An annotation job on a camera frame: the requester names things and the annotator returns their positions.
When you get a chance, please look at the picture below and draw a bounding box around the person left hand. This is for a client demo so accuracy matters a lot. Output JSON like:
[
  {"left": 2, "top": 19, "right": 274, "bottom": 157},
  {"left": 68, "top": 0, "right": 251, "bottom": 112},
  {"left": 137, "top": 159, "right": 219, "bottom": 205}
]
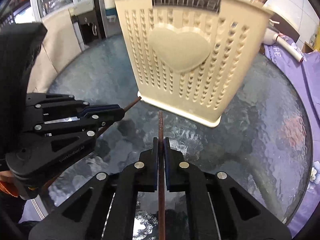
[{"left": 0, "top": 171, "right": 19, "bottom": 197}]

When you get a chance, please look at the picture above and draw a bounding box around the water dispenser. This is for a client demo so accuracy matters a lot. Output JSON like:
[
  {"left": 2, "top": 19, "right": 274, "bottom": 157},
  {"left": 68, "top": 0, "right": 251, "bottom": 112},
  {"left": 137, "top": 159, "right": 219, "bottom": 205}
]
[{"left": 69, "top": 0, "right": 121, "bottom": 51}]

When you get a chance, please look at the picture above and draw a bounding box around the round glass table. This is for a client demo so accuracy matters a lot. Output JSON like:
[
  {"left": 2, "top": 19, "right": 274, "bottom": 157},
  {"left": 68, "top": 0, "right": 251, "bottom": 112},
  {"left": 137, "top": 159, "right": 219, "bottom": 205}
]
[{"left": 42, "top": 36, "right": 313, "bottom": 224}]

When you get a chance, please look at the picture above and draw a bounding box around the cream perforated utensil holder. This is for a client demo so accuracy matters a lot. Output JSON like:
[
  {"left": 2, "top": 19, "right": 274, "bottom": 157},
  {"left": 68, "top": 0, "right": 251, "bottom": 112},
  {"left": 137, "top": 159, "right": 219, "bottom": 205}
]
[{"left": 114, "top": 0, "right": 272, "bottom": 127}]

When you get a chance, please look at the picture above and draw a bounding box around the purple floral cloth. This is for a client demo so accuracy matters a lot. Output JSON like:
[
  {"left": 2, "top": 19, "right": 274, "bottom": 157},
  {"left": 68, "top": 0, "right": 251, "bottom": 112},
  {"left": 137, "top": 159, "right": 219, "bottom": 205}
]
[{"left": 263, "top": 36, "right": 320, "bottom": 231}]

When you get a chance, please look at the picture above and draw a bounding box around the cream frying pan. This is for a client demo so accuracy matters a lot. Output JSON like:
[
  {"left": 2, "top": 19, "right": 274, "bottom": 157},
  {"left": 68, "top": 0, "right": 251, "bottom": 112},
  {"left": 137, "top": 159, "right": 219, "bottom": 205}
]
[{"left": 263, "top": 25, "right": 303, "bottom": 63}]

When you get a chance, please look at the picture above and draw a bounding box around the brown white rice cooker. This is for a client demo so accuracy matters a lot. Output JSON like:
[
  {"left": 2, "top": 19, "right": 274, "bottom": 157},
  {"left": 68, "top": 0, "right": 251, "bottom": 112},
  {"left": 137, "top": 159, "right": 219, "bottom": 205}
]
[{"left": 270, "top": 12, "right": 300, "bottom": 42}]

